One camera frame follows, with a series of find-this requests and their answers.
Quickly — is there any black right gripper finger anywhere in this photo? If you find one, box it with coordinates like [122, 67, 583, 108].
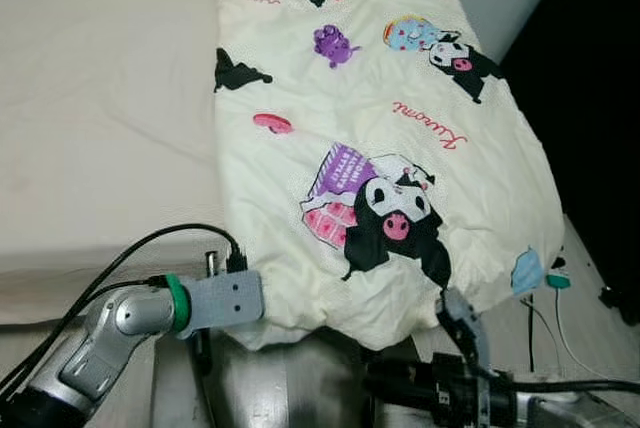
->
[363, 358, 429, 407]

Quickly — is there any cream cartoon print blanket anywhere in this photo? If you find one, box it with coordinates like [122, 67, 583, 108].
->
[208, 0, 567, 351]

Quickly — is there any grey left robot leg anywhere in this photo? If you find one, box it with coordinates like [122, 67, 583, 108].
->
[195, 330, 301, 428]

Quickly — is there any beige sheeted bed mattress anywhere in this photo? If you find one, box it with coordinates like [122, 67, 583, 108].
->
[0, 0, 233, 327]

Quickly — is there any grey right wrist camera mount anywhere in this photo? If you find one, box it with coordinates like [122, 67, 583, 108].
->
[438, 288, 493, 421]

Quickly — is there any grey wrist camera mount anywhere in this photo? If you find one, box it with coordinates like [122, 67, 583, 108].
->
[438, 288, 493, 421]
[180, 268, 266, 336]

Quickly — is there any thin black floor cable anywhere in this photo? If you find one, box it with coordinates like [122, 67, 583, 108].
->
[527, 293, 538, 374]

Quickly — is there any white floor cable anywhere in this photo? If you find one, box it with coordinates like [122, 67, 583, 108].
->
[548, 286, 640, 385]

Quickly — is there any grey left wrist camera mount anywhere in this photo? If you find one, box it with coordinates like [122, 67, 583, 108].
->
[180, 268, 266, 336]

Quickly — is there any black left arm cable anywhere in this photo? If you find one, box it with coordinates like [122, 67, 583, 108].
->
[0, 223, 249, 399]

